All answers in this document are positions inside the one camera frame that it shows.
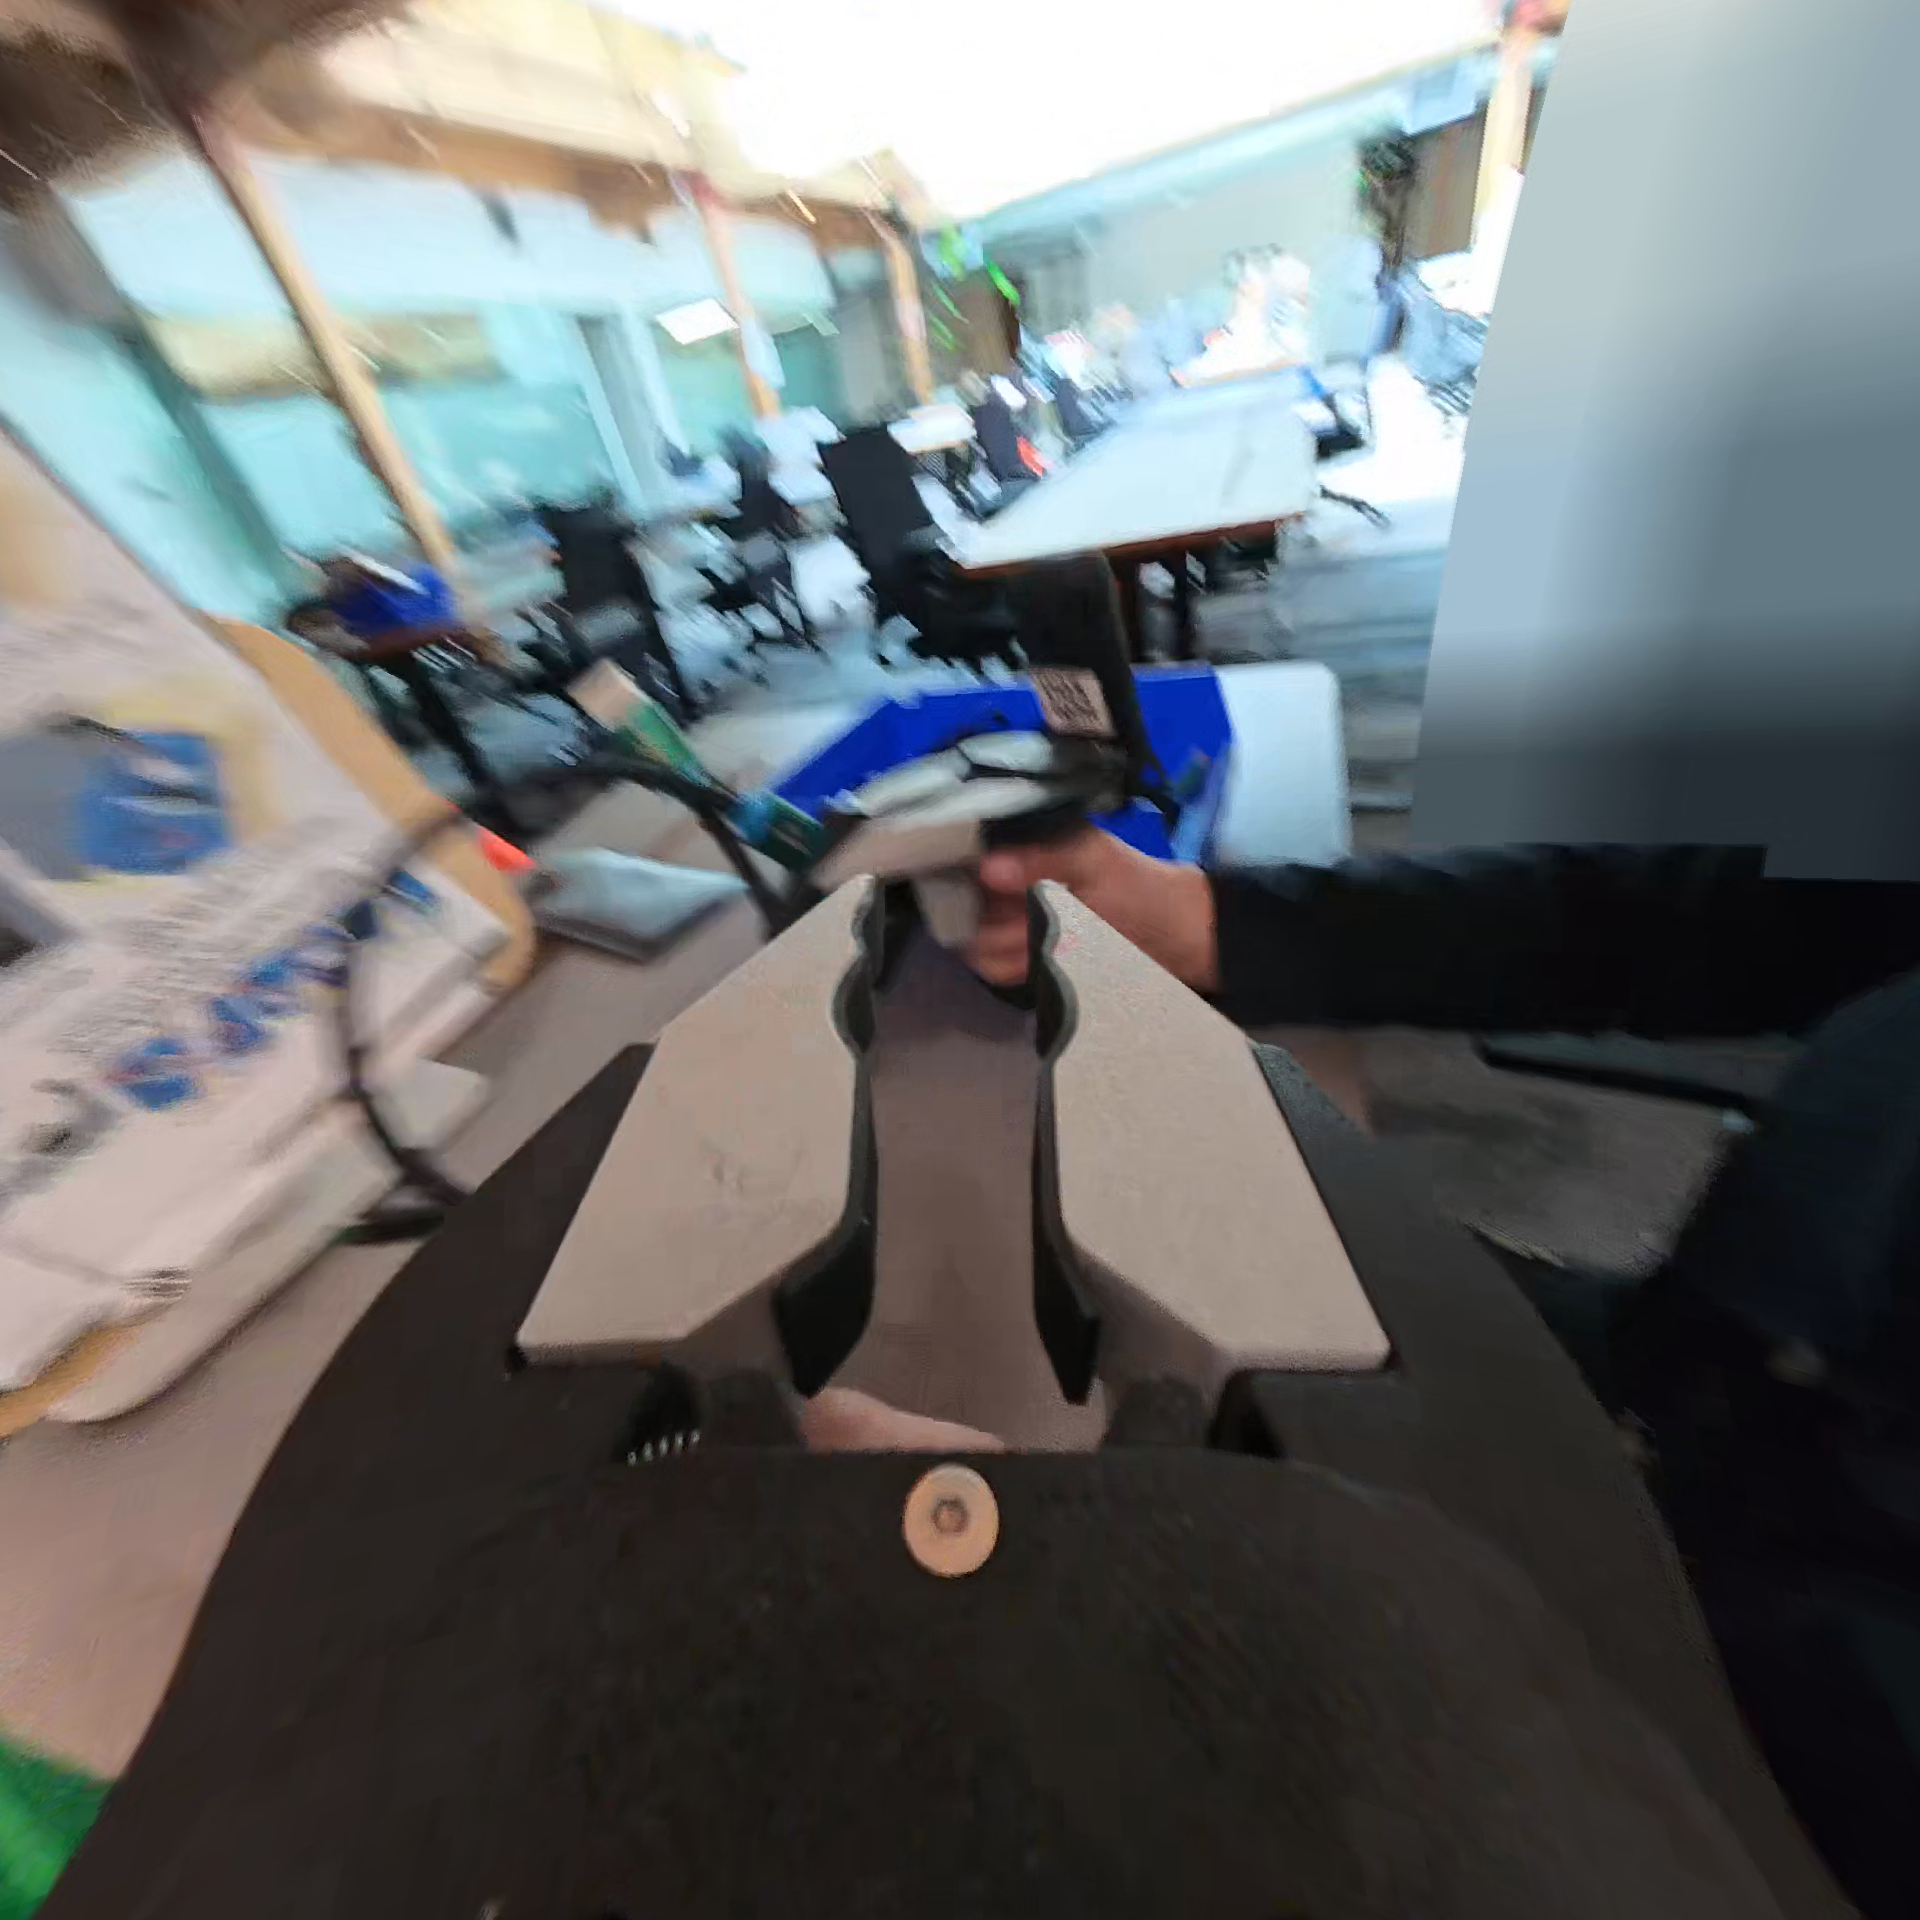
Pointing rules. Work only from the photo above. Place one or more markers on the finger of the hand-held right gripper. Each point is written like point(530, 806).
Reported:
point(974, 765)
point(916, 840)

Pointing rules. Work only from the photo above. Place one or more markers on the grey office desk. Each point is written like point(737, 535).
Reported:
point(1156, 464)

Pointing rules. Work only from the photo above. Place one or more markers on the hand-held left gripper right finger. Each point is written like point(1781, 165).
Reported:
point(1215, 1201)

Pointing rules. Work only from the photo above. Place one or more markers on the blue plastic bin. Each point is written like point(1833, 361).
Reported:
point(902, 720)

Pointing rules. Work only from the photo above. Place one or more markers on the long wooden office desk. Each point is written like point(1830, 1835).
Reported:
point(389, 645)

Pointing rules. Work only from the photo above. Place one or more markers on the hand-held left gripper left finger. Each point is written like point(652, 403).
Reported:
point(690, 1185)

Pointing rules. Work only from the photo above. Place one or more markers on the person's right hand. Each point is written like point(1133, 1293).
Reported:
point(1126, 901)

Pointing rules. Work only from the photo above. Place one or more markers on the green plastic bin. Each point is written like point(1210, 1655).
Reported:
point(38, 1845)

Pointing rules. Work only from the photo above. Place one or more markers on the instruction sheet on stand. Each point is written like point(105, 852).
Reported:
point(316, 691)

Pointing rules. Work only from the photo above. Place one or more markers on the person's right forearm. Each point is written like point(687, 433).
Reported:
point(1501, 937)

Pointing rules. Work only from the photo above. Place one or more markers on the small blue parts bin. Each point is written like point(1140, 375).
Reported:
point(399, 600)

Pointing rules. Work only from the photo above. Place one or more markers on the white sign stand base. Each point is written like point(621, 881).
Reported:
point(434, 1095)

